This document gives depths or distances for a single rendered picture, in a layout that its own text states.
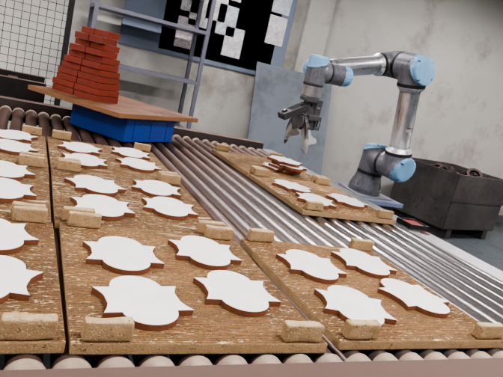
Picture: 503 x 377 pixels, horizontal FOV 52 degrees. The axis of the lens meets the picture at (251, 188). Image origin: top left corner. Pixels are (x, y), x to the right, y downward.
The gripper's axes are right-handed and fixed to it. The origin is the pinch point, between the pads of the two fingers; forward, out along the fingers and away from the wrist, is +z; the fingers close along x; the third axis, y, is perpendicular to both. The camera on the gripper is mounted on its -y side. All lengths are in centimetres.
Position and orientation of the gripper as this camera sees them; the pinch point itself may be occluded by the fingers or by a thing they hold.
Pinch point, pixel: (293, 148)
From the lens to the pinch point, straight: 196.2
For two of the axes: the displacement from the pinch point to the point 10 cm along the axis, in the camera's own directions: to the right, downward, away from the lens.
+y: 8.7, 0.5, 5.0
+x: -4.6, -3.4, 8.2
